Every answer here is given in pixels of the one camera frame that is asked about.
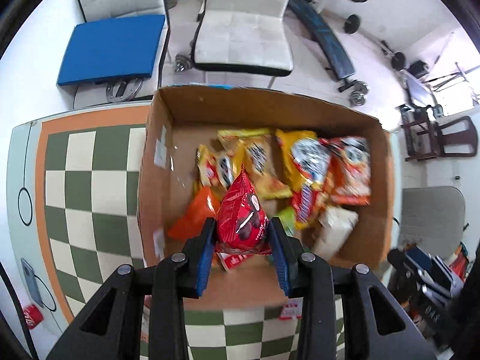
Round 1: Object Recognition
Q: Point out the chair with blue cushion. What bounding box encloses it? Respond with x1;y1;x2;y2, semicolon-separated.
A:
57;0;170;109

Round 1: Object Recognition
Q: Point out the blue smartphone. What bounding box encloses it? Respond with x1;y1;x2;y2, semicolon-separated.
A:
20;258;43;307

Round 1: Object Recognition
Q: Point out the black weight bench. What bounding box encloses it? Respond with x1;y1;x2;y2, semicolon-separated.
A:
288;0;356;93

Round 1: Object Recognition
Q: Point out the white red sauce packet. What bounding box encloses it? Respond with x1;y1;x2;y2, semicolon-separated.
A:
278;297;303;320

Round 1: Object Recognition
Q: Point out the green gumball candy bag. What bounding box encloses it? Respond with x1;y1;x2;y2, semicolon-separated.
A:
276;206;296;236

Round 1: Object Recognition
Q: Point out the yellow bread snack bag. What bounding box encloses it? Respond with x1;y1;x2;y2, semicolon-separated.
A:
217;128;292;200

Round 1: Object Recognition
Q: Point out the red panda snack bag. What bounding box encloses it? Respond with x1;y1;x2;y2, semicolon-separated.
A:
329;136;371;206

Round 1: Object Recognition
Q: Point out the red soda can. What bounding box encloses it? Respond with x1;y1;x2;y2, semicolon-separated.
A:
23;304;44;330

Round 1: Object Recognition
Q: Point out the yellow panda snack bag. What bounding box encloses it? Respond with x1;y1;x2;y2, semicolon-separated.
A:
197;145;242;200

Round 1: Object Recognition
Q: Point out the open cardboard box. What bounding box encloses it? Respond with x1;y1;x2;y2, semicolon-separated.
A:
137;85;394;311

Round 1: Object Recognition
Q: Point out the orange snack bag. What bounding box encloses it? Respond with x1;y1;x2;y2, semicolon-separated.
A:
167;186;221;241

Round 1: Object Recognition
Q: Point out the large yellow noodle bag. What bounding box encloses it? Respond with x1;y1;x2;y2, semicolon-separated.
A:
275;129;334;230

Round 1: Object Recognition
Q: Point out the long red white wrapper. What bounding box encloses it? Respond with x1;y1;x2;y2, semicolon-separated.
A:
216;252;255;272

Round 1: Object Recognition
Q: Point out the white snack pack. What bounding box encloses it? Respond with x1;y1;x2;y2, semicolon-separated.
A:
312;205;359;261

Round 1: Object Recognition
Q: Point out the dark wooden chair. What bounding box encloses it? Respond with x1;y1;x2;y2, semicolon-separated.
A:
399;105;479;162

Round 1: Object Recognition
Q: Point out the grey office chair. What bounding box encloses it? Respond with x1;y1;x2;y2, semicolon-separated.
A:
398;186;466;259

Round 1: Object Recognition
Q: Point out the red triangular snack bag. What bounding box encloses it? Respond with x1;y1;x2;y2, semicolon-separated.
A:
216;168;271;255

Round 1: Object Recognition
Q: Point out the white padded chair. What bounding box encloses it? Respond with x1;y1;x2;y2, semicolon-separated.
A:
191;0;294;82

